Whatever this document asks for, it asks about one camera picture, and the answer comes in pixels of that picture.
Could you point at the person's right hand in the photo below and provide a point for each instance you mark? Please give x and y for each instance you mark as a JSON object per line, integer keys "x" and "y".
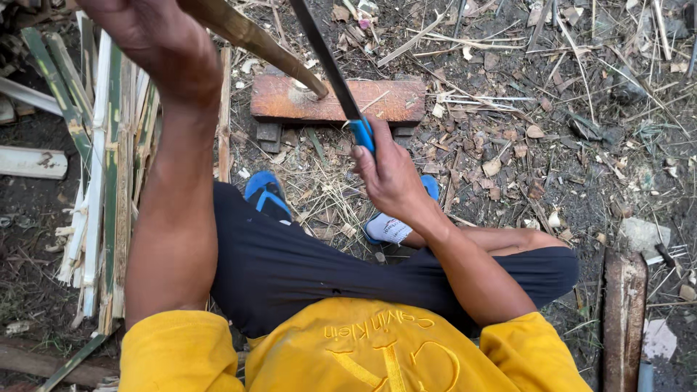
{"x": 395, "y": 182}

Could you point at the person's left hand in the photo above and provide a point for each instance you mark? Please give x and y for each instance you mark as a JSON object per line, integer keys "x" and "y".
{"x": 158, "y": 43}

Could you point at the brown bamboo stick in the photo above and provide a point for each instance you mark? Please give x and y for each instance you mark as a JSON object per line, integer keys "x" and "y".
{"x": 256, "y": 41}

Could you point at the blue flip-flop sandal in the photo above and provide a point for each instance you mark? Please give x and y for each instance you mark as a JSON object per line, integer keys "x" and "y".
{"x": 389, "y": 228}
{"x": 267, "y": 193}

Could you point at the small dark support block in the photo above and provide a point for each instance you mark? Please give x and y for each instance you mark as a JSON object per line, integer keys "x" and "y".
{"x": 269, "y": 136}
{"x": 404, "y": 135}

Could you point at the reddish wooden chopping block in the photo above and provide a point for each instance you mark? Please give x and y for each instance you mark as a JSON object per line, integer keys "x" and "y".
{"x": 337, "y": 101}

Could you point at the litter of bamboo shavings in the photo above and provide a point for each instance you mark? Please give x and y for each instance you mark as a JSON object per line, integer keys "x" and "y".
{"x": 517, "y": 136}

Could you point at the person's right leg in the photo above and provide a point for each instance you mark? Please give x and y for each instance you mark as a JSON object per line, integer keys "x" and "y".
{"x": 517, "y": 239}

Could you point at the pale bamboo slat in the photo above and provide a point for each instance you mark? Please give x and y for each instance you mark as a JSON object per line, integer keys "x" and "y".
{"x": 27, "y": 95}

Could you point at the pile of split bamboo strips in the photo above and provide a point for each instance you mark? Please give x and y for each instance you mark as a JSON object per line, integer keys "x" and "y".
{"x": 111, "y": 179}

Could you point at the white bamboo half piece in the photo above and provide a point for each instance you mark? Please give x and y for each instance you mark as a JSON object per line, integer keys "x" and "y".
{"x": 30, "y": 162}

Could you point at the yellow shirt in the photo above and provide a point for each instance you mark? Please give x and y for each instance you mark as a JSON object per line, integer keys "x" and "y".
{"x": 359, "y": 354}

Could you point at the grey flat stone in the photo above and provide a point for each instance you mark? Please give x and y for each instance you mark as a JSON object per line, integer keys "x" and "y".
{"x": 642, "y": 234}

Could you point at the rusty brown plank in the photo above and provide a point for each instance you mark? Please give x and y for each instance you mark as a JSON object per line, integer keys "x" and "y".
{"x": 623, "y": 321}

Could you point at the loose green bamboo strip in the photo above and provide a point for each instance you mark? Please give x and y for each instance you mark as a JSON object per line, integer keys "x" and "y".
{"x": 71, "y": 363}

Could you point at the weathered wooden board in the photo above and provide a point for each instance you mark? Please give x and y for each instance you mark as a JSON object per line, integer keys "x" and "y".
{"x": 43, "y": 363}

